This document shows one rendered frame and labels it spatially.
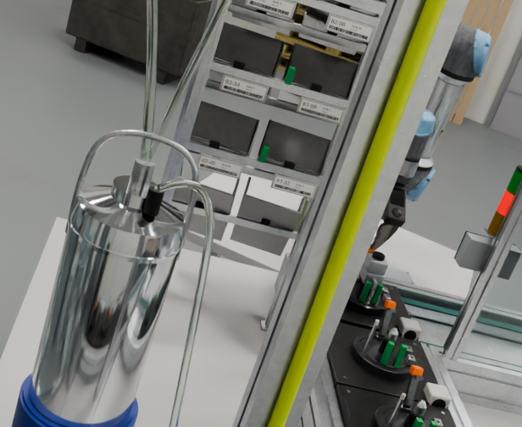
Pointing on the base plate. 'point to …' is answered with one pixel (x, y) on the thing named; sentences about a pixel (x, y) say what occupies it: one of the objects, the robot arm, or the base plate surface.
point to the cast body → (374, 268)
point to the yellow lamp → (495, 224)
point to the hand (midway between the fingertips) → (369, 249)
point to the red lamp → (505, 202)
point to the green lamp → (514, 181)
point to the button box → (398, 275)
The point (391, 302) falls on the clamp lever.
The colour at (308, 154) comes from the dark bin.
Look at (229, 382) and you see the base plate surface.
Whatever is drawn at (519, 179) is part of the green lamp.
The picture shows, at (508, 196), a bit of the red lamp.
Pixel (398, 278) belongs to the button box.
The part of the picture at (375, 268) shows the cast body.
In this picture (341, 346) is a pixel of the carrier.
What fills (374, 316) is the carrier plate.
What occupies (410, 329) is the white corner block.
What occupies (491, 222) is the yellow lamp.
